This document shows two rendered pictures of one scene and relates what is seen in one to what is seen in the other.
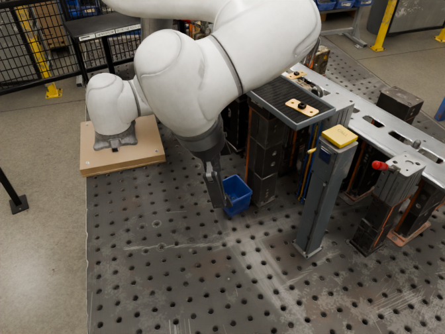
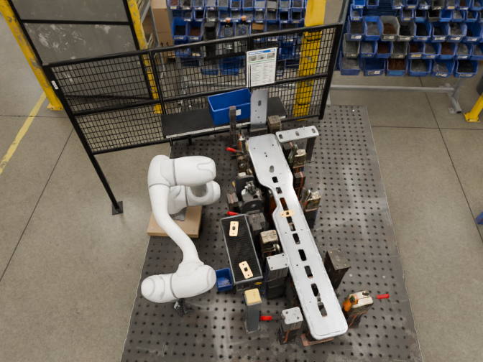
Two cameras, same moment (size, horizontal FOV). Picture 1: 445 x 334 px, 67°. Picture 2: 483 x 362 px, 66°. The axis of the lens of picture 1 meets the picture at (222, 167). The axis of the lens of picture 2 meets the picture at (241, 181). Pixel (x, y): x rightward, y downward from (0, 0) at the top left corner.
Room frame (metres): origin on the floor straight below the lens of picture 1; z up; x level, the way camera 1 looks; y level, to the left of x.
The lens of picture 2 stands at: (0.03, -0.47, 2.84)
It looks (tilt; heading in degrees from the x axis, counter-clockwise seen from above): 52 degrees down; 21
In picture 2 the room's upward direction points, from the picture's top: 1 degrees counter-clockwise
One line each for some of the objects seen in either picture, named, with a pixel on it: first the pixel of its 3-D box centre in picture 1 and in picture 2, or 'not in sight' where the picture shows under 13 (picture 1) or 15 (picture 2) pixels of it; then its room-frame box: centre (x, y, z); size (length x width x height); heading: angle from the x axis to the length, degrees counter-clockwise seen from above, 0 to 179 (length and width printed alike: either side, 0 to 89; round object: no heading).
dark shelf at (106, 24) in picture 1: (154, 14); (223, 116); (1.88, 0.36, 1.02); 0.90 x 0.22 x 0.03; 123
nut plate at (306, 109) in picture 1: (302, 106); (246, 269); (0.75, -0.21, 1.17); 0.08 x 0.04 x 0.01; 44
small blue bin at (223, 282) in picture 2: (232, 196); (223, 280); (0.82, -0.04, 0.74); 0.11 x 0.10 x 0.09; 33
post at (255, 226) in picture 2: not in sight; (255, 243); (1.04, -0.16, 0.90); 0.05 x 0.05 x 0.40; 33
